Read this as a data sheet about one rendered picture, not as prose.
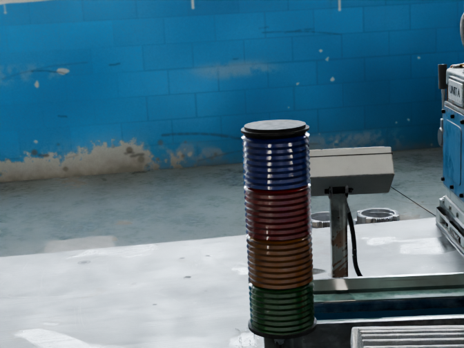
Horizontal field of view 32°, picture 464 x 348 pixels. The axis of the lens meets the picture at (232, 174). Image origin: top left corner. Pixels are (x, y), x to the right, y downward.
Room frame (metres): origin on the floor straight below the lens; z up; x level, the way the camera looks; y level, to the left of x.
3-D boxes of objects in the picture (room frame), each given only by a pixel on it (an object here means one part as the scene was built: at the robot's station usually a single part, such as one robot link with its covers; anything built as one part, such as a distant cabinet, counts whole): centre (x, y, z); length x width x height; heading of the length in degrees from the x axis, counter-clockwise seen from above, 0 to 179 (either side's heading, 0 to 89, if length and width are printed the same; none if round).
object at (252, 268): (0.69, -0.04, 1.10); 0.06 x 0.06 x 0.04
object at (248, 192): (0.69, -0.04, 1.14); 0.06 x 0.06 x 0.04
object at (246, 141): (0.69, -0.04, 1.19); 0.06 x 0.06 x 0.04
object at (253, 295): (0.69, -0.04, 1.05); 0.06 x 0.06 x 0.04
